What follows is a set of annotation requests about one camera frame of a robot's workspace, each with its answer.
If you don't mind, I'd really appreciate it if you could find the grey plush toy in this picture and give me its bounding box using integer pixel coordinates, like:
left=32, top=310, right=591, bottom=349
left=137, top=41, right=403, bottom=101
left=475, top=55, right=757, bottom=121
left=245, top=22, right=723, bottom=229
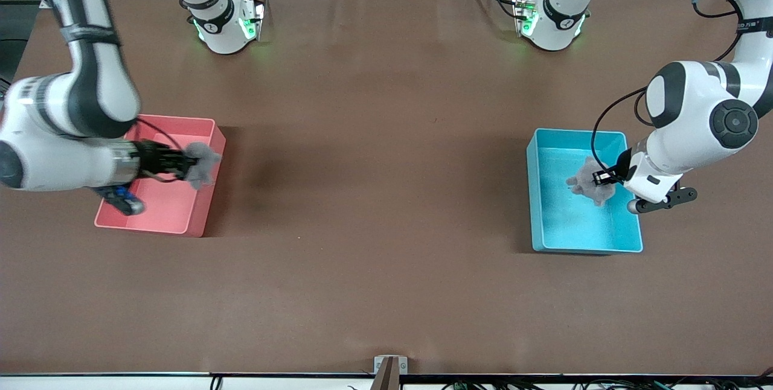
left=566, top=156, right=617, bottom=207
left=183, top=141, right=222, bottom=191

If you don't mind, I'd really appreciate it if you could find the pink plastic box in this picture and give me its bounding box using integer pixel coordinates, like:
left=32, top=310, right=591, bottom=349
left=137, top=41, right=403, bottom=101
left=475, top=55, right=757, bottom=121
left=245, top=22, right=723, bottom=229
left=95, top=114, right=226, bottom=238

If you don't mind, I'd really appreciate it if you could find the blue plastic box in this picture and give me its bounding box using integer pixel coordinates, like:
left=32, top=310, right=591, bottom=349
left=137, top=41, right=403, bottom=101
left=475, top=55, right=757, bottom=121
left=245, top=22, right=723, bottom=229
left=526, top=128, right=644, bottom=254

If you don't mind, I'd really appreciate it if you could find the brown table cover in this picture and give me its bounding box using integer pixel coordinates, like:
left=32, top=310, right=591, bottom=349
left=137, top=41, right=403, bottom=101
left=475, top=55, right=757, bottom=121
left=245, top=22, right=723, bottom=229
left=0, top=0, right=773, bottom=376

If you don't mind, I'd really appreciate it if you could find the grey metal bracket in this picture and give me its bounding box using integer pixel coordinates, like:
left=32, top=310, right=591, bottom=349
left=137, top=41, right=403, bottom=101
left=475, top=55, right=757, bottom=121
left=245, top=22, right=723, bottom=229
left=373, top=355, right=409, bottom=375

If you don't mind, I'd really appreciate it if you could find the brown post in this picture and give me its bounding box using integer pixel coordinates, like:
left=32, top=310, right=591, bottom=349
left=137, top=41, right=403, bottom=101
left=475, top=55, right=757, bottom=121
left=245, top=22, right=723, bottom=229
left=370, top=357, right=400, bottom=390

